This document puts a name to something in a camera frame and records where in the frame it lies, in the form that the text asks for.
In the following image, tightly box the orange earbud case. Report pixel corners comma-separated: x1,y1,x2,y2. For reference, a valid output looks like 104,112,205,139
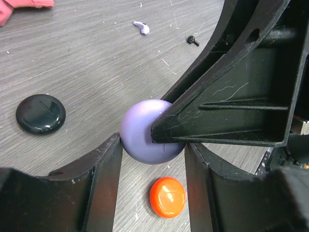
149,177,186,218

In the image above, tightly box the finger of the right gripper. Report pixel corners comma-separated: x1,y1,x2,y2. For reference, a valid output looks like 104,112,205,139
162,0,290,103

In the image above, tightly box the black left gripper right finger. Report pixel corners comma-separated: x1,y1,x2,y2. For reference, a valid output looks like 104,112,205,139
184,143,309,232

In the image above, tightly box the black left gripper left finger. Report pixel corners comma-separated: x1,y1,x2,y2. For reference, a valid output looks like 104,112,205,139
0,133,123,232

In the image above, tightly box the lilac earbud case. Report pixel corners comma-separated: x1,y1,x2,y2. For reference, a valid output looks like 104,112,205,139
120,99,185,165

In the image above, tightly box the lilac earbud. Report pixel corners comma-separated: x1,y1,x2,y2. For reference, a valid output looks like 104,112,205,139
133,21,150,36

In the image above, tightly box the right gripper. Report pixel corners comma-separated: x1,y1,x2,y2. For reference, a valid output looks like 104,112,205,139
152,0,309,172

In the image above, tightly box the black earbud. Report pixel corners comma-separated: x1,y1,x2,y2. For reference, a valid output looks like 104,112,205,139
187,35,200,46

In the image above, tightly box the salmon folded shirt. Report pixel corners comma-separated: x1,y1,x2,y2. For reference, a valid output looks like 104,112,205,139
0,0,54,27

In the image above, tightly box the black earbud case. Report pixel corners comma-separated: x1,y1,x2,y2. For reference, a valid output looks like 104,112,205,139
15,94,66,135

